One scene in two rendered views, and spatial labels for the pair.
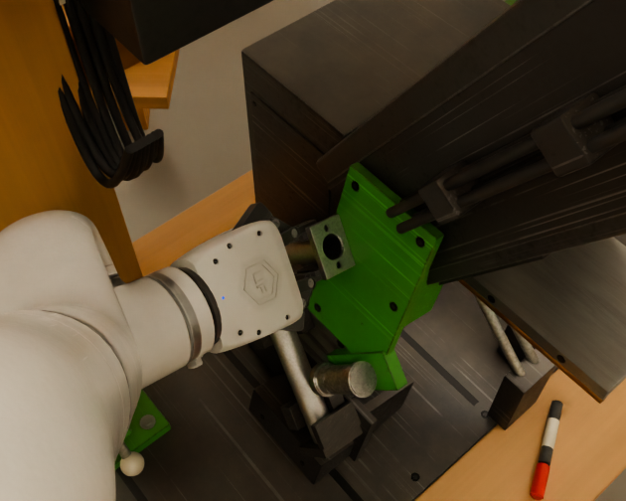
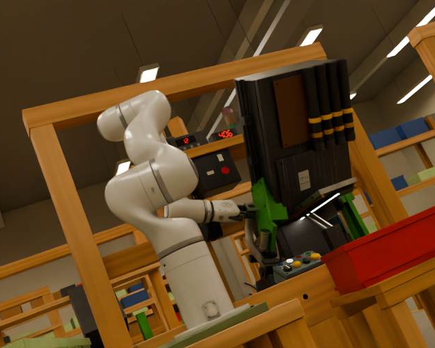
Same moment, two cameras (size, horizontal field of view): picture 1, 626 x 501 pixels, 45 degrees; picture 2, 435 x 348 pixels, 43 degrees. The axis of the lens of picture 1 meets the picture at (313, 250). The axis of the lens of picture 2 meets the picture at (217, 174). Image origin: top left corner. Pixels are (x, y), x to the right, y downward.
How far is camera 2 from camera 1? 1.86 m
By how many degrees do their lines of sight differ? 69
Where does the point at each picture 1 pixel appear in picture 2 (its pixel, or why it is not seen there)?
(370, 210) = (255, 191)
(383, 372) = (270, 226)
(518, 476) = not seen: hidden behind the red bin
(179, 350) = (201, 204)
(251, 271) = (224, 203)
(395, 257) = (260, 193)
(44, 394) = not seen: hidden behind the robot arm
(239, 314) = (219, 207)
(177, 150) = not seen: outside the picture
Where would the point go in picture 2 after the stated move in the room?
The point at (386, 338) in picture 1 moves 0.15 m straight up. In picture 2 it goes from (267, 217) to (250, 179)
